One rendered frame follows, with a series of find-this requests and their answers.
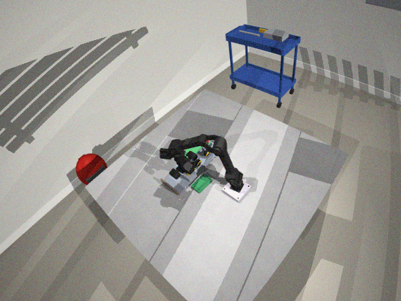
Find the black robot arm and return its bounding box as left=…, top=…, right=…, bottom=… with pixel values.
left=160, top=134, right=244, bottom=193

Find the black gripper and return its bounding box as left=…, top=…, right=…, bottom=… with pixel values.
left=169, top=151, right=197, bottom=179

